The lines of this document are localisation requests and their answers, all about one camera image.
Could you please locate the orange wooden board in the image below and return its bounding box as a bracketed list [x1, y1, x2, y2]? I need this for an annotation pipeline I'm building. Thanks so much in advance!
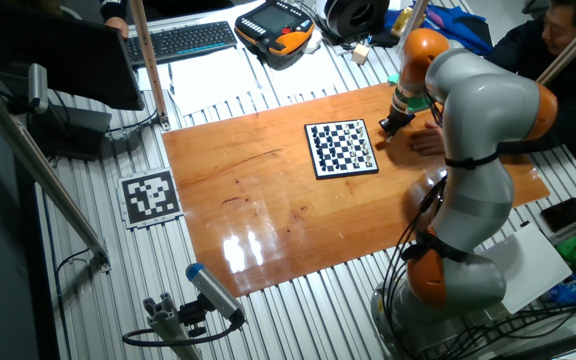
[161, 82, 552, 299]

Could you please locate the black camera cable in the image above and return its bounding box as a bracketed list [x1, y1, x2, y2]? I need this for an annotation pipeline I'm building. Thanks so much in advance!
[121, 319, 242, 348]

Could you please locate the black box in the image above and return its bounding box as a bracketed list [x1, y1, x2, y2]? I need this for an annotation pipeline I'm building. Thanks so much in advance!
[27, 102, 113, 162]

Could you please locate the black smartphone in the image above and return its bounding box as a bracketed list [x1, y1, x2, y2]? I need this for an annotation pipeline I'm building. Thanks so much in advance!
[539, 196, 576, 234]

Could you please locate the aluminium camera stand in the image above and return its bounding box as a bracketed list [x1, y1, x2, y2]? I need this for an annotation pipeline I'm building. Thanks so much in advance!
[142, 292, 204, 360]

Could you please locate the black and white marker tag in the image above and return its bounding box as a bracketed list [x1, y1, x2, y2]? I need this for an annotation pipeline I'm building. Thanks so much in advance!
[117, 166, 185, 231]

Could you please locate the small white paper sheet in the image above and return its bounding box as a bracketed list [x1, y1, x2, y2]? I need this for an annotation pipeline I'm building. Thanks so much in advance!
[136, 63, 174, 92]

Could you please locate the white flat sheet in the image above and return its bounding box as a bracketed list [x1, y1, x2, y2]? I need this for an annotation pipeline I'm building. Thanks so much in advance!
[482, 222, 574, 315]

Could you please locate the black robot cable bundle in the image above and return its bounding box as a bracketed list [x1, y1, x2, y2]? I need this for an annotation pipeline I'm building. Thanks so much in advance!
[380, 174, 449, 360]

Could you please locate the operator dark sleeved forearm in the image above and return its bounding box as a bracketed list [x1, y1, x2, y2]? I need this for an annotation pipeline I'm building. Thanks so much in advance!
[97, 0, 129, 21]

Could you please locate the yellow packet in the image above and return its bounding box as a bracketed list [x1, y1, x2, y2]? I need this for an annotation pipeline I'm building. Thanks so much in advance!
[390, 5, 427, 39]

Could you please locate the blue plastic bag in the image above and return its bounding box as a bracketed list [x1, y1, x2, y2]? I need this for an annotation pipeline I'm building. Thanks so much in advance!
[547, 273, 576, 306]

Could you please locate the grey camera with blue end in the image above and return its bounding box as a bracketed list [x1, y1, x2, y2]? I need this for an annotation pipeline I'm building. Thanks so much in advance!
[185, 262, 247, 326]

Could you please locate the black computer monitor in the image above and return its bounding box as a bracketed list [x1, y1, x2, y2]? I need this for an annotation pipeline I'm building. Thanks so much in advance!
[0, 4, 146, 112]

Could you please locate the black computer keyboard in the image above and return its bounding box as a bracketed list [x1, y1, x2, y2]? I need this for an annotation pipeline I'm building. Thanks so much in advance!
[123, 20, 239, 69]

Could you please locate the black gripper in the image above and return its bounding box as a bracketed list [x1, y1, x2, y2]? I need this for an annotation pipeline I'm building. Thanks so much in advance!
[379, 105, 417, 139]

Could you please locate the operator bare hand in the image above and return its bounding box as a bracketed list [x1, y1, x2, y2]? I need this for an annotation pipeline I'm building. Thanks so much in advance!
[103, 14, 130, 39]

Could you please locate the orange and black teach pendant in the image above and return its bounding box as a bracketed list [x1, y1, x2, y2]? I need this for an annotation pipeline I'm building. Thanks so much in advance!
[233, 0, 316, 71]

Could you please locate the left hand of seated man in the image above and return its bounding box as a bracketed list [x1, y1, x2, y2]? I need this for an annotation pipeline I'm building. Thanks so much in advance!
[407, 121, 447, 157]

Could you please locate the blue cloth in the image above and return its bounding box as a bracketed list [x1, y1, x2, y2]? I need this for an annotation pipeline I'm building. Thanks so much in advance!
[385, 3, 495, 56]

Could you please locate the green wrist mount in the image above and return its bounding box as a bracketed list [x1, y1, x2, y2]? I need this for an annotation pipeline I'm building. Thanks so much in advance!
[386, 72, 432, 114]

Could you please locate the black round spool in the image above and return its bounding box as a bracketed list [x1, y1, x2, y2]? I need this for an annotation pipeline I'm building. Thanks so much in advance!
[320, 0, 392, 46]

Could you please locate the black and white chessboard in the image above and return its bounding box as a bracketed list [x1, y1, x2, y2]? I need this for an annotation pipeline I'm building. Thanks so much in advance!
[303, 118, 380, 181]

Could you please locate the grey webcam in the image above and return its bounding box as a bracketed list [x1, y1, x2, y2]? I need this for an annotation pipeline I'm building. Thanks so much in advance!
[26, 62, 50, 115]

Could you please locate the small wooden cube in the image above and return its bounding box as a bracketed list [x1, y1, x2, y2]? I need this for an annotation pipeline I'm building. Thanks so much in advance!
[350, 43, 372, 66]

